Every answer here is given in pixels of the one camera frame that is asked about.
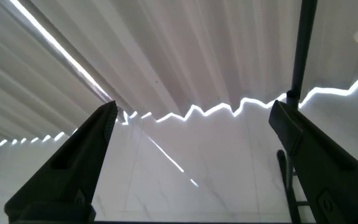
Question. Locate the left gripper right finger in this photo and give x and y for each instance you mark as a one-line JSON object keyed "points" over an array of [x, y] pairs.
{"points": [[331, 174]]}

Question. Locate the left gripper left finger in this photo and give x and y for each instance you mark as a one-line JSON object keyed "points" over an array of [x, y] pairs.
{"points": [[67, 171]]}

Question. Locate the black clothes rack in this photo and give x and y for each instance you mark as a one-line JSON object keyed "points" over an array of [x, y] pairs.
{"points": [[303, 46]]}

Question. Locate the white curtain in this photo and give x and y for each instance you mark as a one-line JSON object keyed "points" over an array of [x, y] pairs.
{"points": [[166, 46]]}

